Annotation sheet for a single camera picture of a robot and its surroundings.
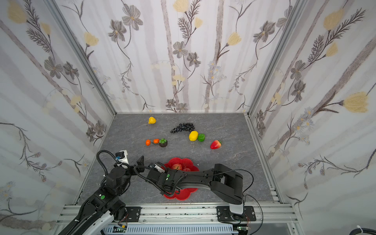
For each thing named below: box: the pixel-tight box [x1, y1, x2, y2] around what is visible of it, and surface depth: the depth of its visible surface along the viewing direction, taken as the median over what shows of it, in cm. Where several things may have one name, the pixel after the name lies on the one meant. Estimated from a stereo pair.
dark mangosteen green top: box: [158, 138, 168, 148], surface depth 100 cm
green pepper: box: [197, 133, 206, 142], surface depth 104 cm
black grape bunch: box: [170, 122, 195, 134], surface depth 109 cm
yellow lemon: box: [188, 130, 199, 142], surface depth 104 cm
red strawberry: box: [210, 139, 223, 150], surface depth 100 cm
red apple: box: [171, 163, 183, 171], surface depth 86 cm
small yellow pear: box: [148, 116, 157, 124], surface depth 114 cm
